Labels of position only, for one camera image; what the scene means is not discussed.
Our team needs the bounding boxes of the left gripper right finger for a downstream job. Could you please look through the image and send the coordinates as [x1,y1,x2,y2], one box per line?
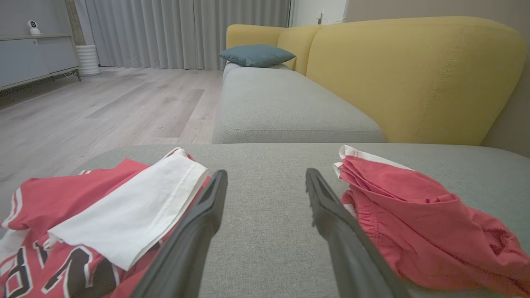
[305,168,410,298]

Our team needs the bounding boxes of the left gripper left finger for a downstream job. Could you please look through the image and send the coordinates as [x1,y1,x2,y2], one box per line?
[132,169,229,298]

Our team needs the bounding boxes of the red shorts with white stripe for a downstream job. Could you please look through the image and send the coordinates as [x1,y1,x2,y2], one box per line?
[332,145,530,297]

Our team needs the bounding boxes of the red basketball jersey with number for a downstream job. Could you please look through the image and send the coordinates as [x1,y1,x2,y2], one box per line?
[0,147,212,298]

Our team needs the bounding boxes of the grey sofa seat, large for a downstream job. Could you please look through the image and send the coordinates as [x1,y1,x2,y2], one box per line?
[0,143,530,298]

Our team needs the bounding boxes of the grey sofa seat cushion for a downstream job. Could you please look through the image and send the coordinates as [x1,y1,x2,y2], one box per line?
[212,62,385,144]

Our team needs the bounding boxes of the large yellow sofa backrest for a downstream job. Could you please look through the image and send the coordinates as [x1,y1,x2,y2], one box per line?
[306,17,526,146]

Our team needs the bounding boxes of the blue throw pillow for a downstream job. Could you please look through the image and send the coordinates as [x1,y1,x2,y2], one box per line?
[218,44,296,68]

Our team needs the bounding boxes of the narrow yellow sofa backrest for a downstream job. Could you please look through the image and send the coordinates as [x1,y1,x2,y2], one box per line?
[277,25,328,76]

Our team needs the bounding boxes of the white ribbed plant pot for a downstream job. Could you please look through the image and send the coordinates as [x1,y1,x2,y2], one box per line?
[76,45,101,77]

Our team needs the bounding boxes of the grey pleated curtain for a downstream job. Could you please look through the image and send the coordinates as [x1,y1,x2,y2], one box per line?
[75,0,292,71]

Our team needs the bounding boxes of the yellow sofa end backrest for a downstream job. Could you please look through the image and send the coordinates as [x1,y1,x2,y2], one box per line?
[226,24,286,50]

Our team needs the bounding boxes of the grey low media cabinet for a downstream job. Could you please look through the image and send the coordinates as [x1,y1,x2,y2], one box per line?
[0,34,81,91]

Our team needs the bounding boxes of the indoor tree with brown trunk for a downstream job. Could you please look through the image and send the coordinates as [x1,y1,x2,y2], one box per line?
[64,0,87,46]

